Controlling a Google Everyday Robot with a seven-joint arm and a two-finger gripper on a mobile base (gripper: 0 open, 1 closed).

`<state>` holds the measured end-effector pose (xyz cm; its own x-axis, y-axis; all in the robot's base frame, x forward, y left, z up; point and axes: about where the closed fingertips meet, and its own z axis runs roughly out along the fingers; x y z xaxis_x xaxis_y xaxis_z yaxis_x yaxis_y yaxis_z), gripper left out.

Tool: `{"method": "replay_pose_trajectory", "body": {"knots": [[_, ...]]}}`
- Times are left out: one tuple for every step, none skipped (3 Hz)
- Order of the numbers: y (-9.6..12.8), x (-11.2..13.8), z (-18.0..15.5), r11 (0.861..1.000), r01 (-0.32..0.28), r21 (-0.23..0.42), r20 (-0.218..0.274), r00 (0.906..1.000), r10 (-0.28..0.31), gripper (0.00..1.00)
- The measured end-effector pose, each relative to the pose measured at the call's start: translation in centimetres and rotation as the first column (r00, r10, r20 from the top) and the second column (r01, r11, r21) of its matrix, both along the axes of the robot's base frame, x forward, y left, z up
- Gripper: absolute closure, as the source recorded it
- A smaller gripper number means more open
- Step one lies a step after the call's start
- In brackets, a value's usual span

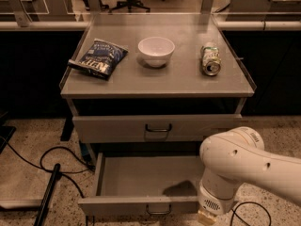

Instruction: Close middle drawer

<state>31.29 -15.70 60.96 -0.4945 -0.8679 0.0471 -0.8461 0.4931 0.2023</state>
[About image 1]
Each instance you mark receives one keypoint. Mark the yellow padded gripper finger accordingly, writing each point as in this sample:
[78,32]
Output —
[206,218]

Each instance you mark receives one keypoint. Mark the grey drawer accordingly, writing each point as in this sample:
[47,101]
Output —
[153,128]
[144,185]

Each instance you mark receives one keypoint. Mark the white bowl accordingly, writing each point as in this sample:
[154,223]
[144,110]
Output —
[156,51]

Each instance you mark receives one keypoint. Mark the blue chip bag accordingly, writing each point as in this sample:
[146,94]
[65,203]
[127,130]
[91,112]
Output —
[100,60]

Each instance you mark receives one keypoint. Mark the grey drawer cabinet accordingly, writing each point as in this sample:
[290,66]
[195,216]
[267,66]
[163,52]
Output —
[179,88]

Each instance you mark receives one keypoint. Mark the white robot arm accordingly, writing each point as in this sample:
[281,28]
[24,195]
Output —
[235,157]

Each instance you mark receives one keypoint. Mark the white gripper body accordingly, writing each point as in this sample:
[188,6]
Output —
[213,201]

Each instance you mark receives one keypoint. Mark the green soda can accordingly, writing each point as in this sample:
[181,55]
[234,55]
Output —
[210,59]

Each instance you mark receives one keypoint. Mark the grey top drawer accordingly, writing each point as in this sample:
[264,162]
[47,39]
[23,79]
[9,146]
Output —
[153,128]

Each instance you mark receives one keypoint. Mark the black pole on floor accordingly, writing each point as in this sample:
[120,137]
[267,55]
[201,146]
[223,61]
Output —
[43,210]

